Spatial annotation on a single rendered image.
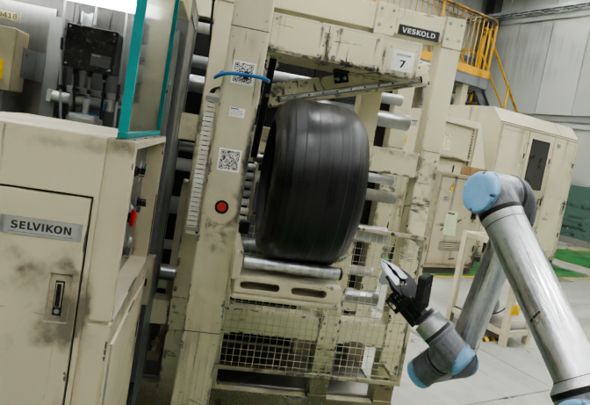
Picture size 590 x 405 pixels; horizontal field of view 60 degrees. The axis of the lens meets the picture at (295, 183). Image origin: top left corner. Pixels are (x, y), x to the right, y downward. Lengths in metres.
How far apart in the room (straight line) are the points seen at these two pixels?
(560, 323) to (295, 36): 1.32
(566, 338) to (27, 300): 1.16
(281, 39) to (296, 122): 0.49
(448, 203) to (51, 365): 5.68
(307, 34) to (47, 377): 1.44
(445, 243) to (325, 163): 5.09
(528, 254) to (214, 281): 0.99
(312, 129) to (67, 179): 0.80
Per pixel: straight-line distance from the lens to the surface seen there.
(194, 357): 1.90
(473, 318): 1.70
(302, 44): 2.03
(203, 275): 1.79
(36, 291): 1.13
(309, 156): 1.56
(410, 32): 2.49
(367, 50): 2.08
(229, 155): 1.72
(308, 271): 1.73
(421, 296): 1.57
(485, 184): 1.46
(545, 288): 1.40
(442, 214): 6.43
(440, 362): 1.62
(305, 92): 2.14
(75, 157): 1.07
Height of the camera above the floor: 1.32
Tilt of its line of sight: 5 degrees down
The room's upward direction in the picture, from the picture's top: 10 degrees clockwise
